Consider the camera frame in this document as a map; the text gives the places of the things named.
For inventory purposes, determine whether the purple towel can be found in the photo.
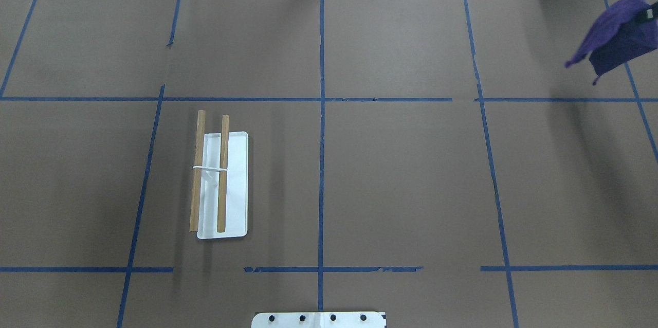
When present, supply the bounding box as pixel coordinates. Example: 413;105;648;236
564;0;657;84

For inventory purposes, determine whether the white towel rack base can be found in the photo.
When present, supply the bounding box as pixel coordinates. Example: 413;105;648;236
196;132;249;240

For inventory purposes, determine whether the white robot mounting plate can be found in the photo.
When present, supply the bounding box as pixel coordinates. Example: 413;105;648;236
251;311;387;327

